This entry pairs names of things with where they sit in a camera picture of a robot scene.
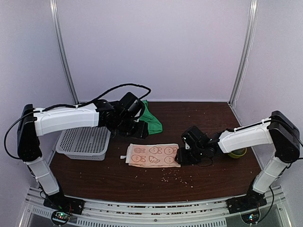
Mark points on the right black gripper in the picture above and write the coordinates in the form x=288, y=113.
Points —
x=182, y=158

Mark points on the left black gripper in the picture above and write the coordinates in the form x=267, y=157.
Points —
x=140, y=132

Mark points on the green microfiber towel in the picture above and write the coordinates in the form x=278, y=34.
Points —
x=154, y=125

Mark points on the orange bunny pattern towel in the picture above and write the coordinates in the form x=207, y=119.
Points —
x=151, y=156

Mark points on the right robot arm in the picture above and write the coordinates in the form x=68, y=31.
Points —
x=276, y=132

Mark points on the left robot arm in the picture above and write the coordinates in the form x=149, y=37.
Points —
x=37, y=122

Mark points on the white perforated plastic basket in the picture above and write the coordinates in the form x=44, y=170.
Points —
x=84, y=143

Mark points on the green bowl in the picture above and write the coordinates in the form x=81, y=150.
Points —
x=238, y=153

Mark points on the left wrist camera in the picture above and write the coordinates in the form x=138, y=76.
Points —
x=130, y=106

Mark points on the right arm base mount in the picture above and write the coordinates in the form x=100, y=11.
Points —
x=248, y=205

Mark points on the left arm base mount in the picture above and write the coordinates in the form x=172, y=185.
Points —
x=64, y=207

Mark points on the left aluminium frame post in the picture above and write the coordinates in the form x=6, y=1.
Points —
x=63, y=56

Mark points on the aluminium frame post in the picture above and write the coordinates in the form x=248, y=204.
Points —
x=63, y=56
x=247, y=45

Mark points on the right aluminium frame post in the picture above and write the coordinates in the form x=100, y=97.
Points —
x=247, y=45

